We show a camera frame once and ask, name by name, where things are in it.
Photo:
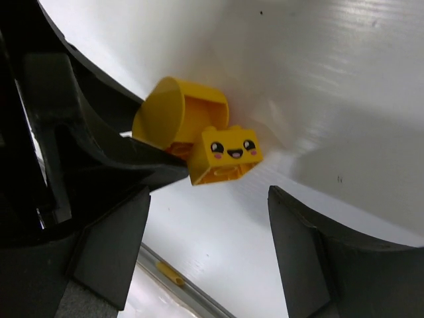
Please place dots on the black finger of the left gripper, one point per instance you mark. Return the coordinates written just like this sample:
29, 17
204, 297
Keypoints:
64, 164

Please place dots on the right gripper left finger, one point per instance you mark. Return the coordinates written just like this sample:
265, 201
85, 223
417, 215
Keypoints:
82, 273

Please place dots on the small yellow peg on rail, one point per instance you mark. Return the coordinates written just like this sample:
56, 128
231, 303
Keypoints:
170, 273

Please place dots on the aluminium rail front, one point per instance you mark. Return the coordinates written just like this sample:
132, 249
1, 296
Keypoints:
190, 295

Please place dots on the yellow lego small brick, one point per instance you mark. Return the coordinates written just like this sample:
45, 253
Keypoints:
223, 155

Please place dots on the yellow oval lego plate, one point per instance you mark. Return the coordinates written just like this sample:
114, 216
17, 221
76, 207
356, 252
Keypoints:
177, 111

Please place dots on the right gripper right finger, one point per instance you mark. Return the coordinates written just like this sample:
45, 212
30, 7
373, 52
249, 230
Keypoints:
330, 270

